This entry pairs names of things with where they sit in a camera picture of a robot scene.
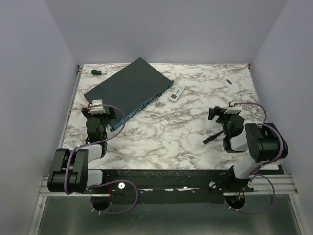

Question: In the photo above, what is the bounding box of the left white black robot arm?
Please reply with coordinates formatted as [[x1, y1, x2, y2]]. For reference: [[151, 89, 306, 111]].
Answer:
[[47, 104, 117, 195]]

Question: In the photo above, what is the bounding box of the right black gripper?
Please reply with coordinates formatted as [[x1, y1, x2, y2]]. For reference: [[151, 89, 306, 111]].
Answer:
[[208, 106, 239, 137]]

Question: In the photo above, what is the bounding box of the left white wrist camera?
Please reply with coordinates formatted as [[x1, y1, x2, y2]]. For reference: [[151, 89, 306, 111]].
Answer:
[[89, 99, 106, 115]]

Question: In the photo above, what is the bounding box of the green handled screwdriver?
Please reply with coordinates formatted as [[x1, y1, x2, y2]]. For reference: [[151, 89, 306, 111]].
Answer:
[[91, 70, 106, 76]]

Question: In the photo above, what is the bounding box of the dark grey network switch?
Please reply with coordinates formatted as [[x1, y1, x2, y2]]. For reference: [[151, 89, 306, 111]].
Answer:
[[84, 57, 174, 120]]

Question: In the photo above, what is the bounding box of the aluminium frame rail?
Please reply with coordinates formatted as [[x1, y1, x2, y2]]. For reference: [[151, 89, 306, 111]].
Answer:
[[252, 175, 298, 195]]

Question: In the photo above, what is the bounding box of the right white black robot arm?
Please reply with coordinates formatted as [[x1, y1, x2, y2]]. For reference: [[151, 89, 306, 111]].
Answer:
[[203, 104, 288, 192]]

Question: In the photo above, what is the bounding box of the white remote control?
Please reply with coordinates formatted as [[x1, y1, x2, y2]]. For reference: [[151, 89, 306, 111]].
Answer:
[[168, 85, 185, 102]]

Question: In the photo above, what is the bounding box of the black T-handle tool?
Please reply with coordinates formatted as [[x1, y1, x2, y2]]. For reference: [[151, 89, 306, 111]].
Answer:
[[202, 131, 223, 144]]

